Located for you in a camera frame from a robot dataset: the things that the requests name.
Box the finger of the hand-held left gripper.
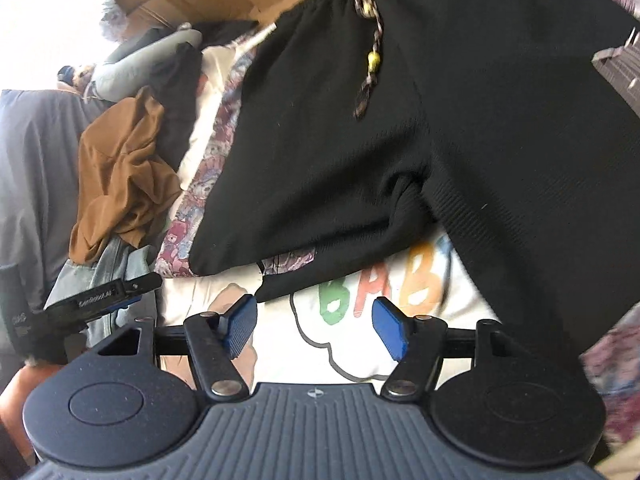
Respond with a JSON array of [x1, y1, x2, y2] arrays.
[[122, 272, 164, 307]]

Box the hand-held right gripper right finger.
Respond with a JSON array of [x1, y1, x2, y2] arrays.
[[371, 296, 538, 401]]

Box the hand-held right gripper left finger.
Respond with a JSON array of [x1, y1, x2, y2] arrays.
[[97, 294, 258, 403]]

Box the floral patterned garment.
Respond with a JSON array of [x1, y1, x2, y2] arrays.
[[155, 0, 640, 448]]

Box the black shorts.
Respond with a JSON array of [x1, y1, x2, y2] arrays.
[[190, 0, 640, 356]]

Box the person's left forearm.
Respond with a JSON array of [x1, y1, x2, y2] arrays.
[[0, 365, 46, 466]]

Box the blue denim jeans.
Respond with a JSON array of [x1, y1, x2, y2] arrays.
[[45, 237, 163, 346]]

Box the cream printed blanket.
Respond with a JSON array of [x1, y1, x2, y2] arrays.
[[157, 42, 506, 398]]

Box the brown garment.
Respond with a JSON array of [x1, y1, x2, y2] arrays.
[[69, 86, 181, 265]]

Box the black garment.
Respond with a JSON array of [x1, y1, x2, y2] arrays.
[[150, 20, 261, 171]]

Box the small plush toy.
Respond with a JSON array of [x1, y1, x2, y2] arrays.
[[57, 62, 98, 98]]

